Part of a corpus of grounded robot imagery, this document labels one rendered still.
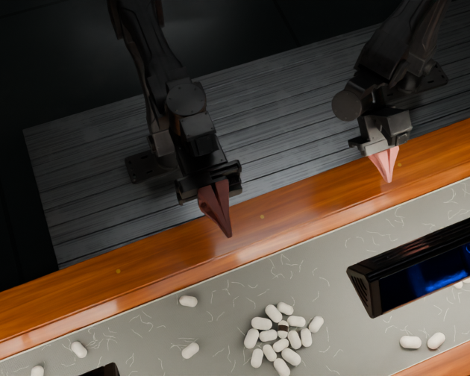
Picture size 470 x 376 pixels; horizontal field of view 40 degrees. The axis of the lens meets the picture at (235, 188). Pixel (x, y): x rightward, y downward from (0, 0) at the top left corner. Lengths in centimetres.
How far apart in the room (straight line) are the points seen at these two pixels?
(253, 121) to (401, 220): 42
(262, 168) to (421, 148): 35
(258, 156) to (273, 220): 23
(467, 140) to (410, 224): 23
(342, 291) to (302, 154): 36
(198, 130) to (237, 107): 65
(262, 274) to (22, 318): 46
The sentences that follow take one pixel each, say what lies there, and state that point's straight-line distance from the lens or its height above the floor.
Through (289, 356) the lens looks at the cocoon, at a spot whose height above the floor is 76.
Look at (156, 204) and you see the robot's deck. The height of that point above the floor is 67.
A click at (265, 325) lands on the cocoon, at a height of 76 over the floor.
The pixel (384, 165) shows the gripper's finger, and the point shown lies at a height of 86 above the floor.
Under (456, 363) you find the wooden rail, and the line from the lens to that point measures 125.
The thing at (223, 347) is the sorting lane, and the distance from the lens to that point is 122.
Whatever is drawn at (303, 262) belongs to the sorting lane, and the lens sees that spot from 128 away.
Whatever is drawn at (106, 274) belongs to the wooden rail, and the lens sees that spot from 126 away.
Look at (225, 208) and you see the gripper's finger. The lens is 93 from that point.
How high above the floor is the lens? 192
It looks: 62 degrees down
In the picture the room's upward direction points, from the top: straight up
